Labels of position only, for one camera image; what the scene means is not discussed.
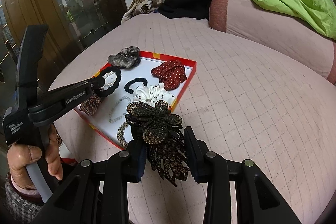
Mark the red jewelry box tray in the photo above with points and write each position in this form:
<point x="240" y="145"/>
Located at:
<point x="136" y="84"/>

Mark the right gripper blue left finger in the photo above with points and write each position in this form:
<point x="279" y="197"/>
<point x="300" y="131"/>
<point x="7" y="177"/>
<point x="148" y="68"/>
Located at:
<point x="136" y="160"/>

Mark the black butterfly hair claw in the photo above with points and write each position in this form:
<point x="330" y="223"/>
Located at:
<point x="160" y="131"/>

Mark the pink bolster pillow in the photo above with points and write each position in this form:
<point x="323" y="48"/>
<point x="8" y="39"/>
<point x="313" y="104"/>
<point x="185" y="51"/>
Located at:
<point x="290" y="36"/>

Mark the white polka dot scrunchie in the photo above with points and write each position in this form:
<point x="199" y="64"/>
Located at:
<point x="153" y="93"/>

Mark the person's left sleeve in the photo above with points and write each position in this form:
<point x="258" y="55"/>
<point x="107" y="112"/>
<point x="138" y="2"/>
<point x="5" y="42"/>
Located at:
<point x="22" y="204"/>

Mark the grey velvet scrunchie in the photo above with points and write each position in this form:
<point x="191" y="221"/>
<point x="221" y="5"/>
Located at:
<point x="128" y="57"/>

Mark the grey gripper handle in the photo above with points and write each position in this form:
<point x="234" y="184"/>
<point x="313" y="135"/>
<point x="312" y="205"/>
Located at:
<point x="39" y="181"/>

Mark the black lace pearl scrunchie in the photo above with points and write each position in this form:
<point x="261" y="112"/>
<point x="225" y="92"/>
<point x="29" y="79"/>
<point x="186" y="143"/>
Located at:
<point x="112" y="77"/>

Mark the wooden glass door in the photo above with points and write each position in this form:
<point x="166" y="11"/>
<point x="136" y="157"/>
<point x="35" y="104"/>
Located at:
<point x="74" y="25"/>

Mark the pink brown knitted scrunchie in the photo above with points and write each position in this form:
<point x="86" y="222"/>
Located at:
<point x="91" y="105"/>

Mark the person's left hand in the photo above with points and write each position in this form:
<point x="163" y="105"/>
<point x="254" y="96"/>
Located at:
<point x="20" y="155"/>

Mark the red polka dot scrunchie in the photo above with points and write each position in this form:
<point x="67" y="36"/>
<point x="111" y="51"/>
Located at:
<point x="170" y="73"/>

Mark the pink quilted bedspread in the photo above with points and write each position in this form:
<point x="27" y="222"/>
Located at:
<point x="246" y="101"/>

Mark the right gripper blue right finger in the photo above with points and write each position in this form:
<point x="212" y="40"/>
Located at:
<point x="195" y="153"/>

